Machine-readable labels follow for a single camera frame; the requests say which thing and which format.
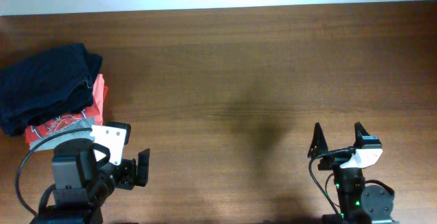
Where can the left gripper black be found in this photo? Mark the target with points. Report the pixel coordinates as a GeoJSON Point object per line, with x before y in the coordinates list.
{"type": "Point", "coordinates": [130, 177]}

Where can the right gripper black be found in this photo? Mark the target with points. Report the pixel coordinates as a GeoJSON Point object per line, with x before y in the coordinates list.
{"type": "Point", "coordinates": [318, 144]}

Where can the navy blue shorts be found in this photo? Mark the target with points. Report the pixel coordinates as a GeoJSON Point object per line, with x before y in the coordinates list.
{"type": "Point", "coordinates": [46, 85]}

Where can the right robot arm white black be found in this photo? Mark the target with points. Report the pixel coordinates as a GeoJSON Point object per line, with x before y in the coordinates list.
{"type": "Point", "coordinates": [360, 200]}

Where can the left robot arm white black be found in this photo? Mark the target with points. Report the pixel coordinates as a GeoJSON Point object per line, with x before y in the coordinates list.
{"type": "Point", "coordinates": [87, 171]}

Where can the grey folded t-shirt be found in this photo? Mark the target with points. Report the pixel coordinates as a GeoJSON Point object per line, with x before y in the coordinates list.
{"type": "Point", "coordinates": [61, 137]}

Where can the red printed t-shirt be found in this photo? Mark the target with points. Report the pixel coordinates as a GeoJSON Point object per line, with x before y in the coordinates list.
{"type": "Point", "coordinates": [84, 119]}

